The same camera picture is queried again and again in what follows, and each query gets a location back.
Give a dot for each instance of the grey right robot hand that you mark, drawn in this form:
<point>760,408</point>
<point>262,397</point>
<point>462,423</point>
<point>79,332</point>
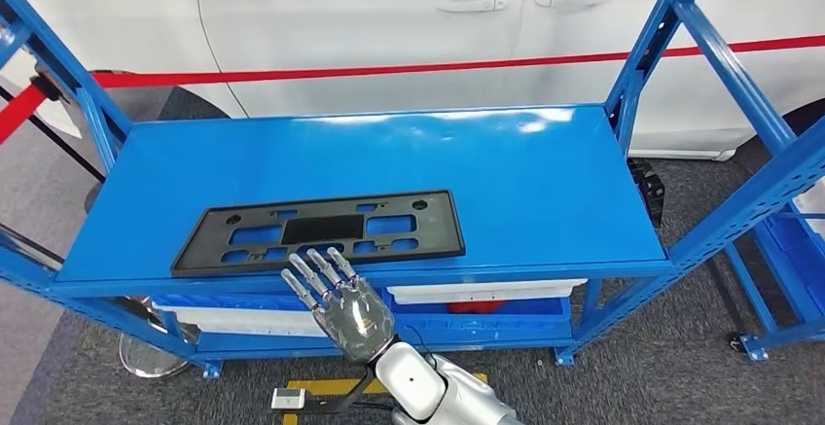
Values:
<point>354,319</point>

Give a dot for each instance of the black plastic plate frame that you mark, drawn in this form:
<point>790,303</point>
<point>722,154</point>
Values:
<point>445,229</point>

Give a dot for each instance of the blue steel shelf rack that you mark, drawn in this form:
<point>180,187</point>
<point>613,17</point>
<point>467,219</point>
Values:
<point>515,184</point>
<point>789,267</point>

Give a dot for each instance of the yellow floor tape square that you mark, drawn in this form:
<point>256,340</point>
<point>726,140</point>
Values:
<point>322,386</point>

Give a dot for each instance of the white plastic bin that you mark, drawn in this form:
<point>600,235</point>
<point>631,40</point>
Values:
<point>483,290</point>
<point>245,322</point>

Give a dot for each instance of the red item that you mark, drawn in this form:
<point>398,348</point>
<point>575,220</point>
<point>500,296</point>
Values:
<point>477,308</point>

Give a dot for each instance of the blue plastic bin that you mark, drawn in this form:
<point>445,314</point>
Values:
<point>528,325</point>

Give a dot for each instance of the red barrier belt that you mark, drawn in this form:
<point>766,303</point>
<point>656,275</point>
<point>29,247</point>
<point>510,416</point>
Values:
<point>387,73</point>

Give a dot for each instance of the white car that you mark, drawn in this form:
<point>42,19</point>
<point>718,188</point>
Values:
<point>387,35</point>

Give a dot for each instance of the black treaded wheel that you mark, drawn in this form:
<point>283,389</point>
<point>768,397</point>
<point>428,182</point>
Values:
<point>646,190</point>

